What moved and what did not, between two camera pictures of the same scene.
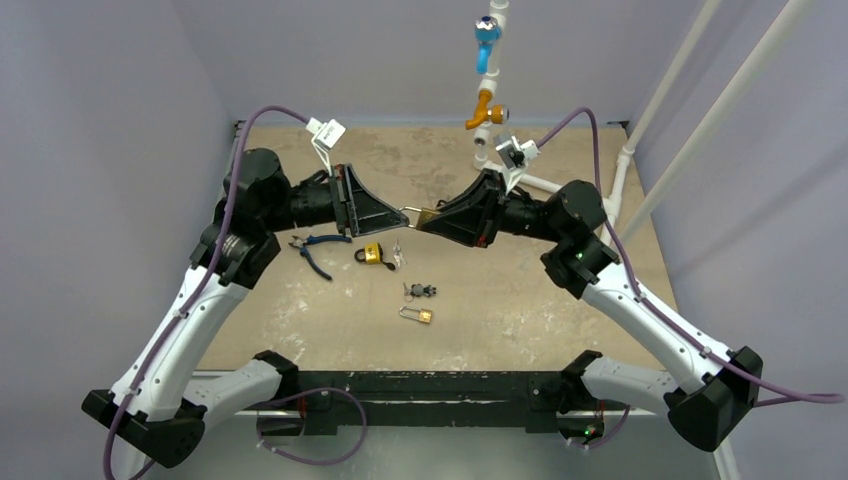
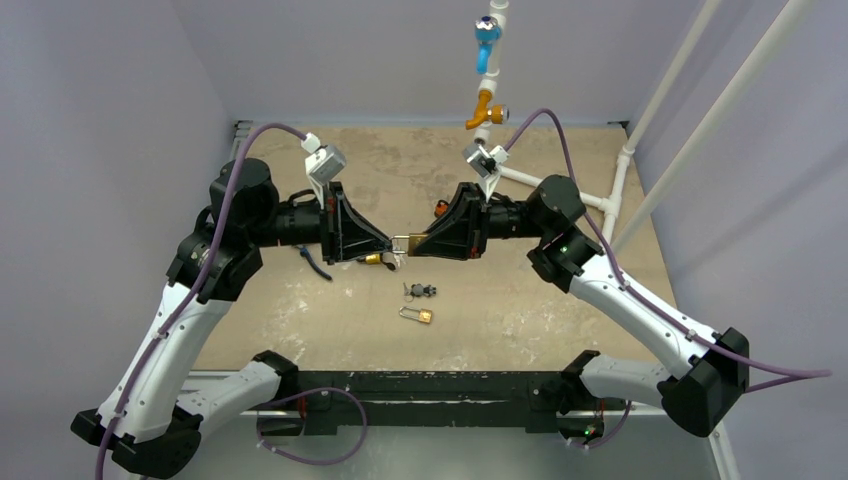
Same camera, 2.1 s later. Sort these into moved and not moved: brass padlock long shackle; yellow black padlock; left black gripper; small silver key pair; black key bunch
Moved: left black gripper
Not moved: yellow black padlock; brass padlock long shackle; small silver key pair; black key bunch
